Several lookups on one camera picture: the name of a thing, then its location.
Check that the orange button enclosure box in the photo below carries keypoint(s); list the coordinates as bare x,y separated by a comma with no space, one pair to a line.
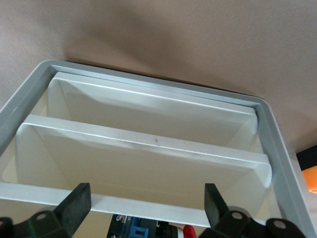
310,178

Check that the red mushroom push button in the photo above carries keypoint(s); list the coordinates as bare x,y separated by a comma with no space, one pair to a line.
138,228

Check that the white drawer cabinet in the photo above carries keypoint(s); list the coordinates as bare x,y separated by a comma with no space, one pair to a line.
32,81

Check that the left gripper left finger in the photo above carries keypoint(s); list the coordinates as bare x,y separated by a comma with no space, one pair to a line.
71,210

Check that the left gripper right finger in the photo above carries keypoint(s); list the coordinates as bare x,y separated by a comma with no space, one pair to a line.
218,218

